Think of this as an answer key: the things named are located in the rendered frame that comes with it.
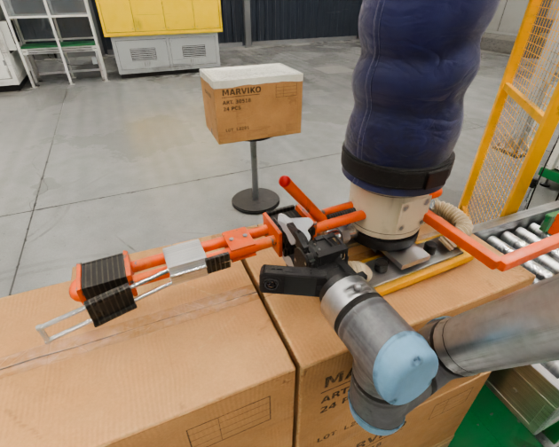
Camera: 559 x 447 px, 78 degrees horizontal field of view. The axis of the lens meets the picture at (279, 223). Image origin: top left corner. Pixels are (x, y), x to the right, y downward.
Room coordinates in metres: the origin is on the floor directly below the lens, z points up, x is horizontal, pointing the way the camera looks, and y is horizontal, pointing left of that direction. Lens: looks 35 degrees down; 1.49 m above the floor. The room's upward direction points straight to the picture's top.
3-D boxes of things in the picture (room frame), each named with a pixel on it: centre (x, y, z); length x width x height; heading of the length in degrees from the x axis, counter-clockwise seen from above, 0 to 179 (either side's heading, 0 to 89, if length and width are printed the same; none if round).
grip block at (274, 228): (0.58, -0.02, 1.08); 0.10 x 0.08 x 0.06; 25
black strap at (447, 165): (0.68, -0.25, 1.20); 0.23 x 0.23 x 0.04
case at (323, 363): (0.65, -0.24, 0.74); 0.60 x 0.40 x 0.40; 113
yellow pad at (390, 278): (0.60, -0.29, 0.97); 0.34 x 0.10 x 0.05; 115
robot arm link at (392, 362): (0.30, -0.15, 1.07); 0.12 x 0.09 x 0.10; 25
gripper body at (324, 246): (0.46, -0.08, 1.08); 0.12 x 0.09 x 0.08; 25
